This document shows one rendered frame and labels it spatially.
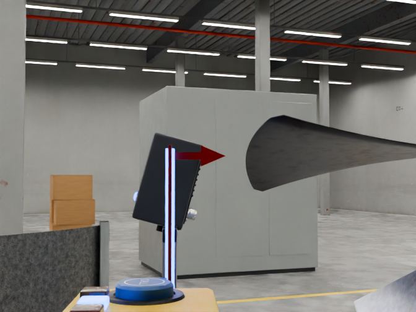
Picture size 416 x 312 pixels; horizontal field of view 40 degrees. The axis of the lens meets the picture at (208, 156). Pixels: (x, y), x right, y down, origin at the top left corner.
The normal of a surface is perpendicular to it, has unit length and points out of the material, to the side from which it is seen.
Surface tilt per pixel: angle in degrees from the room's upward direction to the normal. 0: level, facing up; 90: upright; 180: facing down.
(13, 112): 90
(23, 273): 90
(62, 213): 90
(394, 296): 55
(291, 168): 161
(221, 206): 90
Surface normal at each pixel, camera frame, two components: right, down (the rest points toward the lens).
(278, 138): -0.07, 0.95
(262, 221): 0.34, -0.04
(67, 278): 0.89, -0.02
